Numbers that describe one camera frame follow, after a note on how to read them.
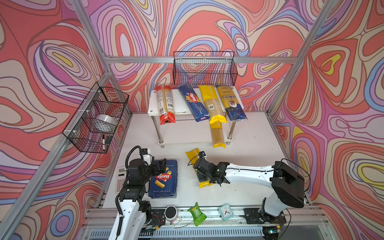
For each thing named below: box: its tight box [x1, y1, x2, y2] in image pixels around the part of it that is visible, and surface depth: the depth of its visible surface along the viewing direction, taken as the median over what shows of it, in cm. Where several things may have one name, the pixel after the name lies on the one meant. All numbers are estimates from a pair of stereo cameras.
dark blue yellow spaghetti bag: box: [216, 85, 248, 122], surface depth 75 cm
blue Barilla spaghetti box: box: [178, 84, 210, 122], surface depth 74 cm
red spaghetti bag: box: [156, 85, 176, 125], surface depth 73 cm
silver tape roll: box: [95, 114, 117, 133], surface depth 73 cm
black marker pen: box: [102, 134, 106, 152], surface depth 74 cm
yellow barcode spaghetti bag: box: [199, 85, 228, 125], surface depth 73 cm
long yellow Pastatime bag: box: [210, 121, 227, 149], surface depth 98 cm
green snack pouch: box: [187, 202, 207, 227], surface depth 75 cm
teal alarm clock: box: [218, 203, 235, 222], surface depth 75 cm
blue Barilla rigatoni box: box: [148, 160, 178, 199], surface depth 80 cm
